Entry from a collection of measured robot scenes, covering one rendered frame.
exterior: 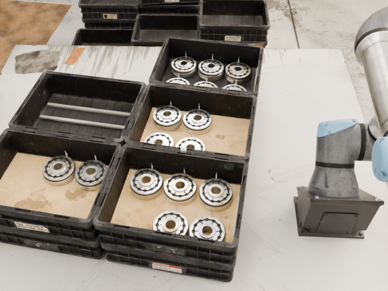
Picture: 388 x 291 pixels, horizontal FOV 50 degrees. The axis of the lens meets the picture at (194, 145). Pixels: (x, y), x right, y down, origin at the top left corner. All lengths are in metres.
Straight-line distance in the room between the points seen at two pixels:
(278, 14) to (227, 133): 2.37
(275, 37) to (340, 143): 2.24
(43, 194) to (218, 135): 0.61
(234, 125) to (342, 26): 2.35
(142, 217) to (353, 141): 0.66
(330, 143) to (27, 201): 0.94
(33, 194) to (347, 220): 0.98
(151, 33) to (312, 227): 1.80
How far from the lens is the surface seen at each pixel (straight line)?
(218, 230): 1.22
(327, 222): 1.38
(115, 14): 2.96
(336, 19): 3.80
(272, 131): 1.70
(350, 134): 1.32
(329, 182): 1.31
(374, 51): 0.94
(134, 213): 1.30
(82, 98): 1.68
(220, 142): 1.46
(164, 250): 1.22
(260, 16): 2.77
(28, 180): 1.46
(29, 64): 2.13
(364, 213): 1.37
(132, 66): 2.01
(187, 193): 1.29
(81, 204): 1.35
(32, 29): 3.76
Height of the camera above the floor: 1.92
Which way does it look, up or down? 48 degrees down
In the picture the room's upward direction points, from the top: 1 degrees counter-clockwise
